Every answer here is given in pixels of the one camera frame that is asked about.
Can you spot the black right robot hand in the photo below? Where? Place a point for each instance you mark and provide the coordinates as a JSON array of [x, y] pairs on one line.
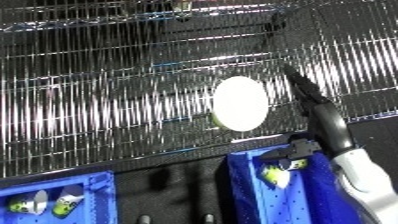
[[329, 123]]

